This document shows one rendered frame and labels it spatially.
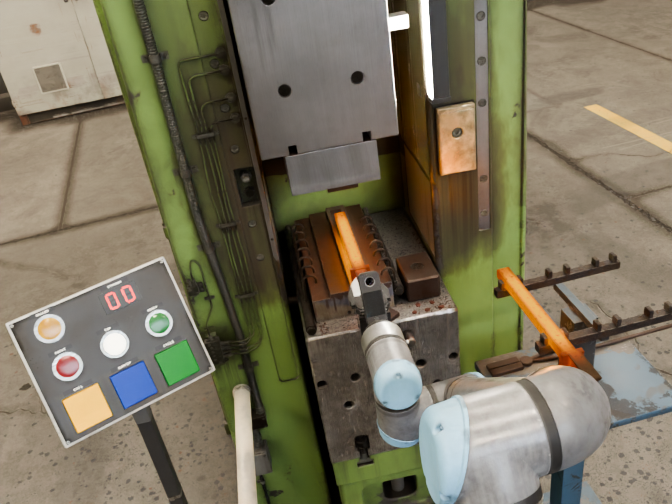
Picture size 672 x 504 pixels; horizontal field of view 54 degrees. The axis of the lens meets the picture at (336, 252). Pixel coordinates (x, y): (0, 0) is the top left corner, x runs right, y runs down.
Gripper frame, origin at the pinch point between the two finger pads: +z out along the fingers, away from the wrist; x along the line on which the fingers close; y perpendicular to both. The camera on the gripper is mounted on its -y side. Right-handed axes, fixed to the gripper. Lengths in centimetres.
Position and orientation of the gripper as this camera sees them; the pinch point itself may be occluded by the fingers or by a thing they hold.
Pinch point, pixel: (361, 276)
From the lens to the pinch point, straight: 155.5
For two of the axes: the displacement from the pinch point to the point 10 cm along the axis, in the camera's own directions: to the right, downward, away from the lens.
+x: 9.8, -2.0, 0.6
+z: -1.6, -5.2, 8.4
